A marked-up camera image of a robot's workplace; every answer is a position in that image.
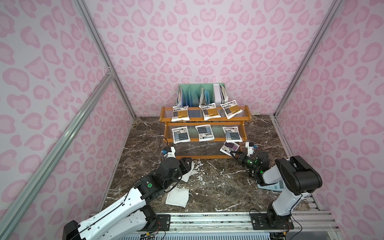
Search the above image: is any blue coffee bag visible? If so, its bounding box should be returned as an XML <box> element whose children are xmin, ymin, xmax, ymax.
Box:
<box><xmin>195</xmin><ymin>125</ymin><xmax>215</xmax><ymax>142</ymax></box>
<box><xmin>172</xmin><ymin>127</ymin><xmax>191</xmax><ymax>144</ymax></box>
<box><xmin>223</xmin><ymin>127</ymin><xmax>243</xmax><ymax>143</ymax></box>

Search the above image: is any yellow coffee bag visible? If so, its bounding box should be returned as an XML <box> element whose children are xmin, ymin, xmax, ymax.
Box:
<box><xmin>199</xmin><ymin>103</ymin><xmax>221</xmax><ymax>121</ymax></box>
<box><xmin>221</xmin><ymin>100</ymin><xmax>243</xmax><ymax>119</ymax></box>
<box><xmin>171</xmin><ymin>106</ymin><xmax>190</xmax><ymax>122</ymax></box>

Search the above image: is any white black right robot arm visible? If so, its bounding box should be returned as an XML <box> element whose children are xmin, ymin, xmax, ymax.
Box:
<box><xmin>230</xmin><ymin>151</ymin><xmax>323</xmax><ymax>229</ymax></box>

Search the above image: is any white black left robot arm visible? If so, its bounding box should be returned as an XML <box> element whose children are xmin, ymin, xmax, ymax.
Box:
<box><xmin>62</xmin><ymin>157</ymin><xmax>192</xmax><ymax>240</ymax></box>

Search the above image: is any orange wooden three-tier shelf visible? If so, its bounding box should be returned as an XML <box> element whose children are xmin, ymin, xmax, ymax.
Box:
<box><xmin>160</xmin><ymin>106</ymin><xmax>252</xmax><ymax>159</ymax></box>

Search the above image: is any plain white bag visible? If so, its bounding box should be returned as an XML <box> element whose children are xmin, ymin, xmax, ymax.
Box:
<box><xmin>166</xmin><ymin>188</ymin><xmax>189</xmax><ymax>208</ymax></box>

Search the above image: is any light blue calculator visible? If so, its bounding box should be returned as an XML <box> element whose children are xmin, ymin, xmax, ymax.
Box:
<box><xmin>258</xmin><ymin>180</ymin><xmax>285</xmax><ymax>192</ymax></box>

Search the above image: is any white binder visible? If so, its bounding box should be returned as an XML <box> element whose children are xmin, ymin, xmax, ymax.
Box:
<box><xmin>213</xmin><ymin>84</ymin><xmax>222</xmax><ymax>106</ymax></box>

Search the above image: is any green file organizer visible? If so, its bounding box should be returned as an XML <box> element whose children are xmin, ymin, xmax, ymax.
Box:
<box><xmin>175</xmin><ymin>83</ymin><xmax>229</xmax><ymax>107</ymax></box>

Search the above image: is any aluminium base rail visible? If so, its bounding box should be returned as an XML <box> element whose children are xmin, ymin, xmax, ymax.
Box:
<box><xmin>80</xmin><ymin>209</ymin><xmax>343</xmax><ymax>240</ymax></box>

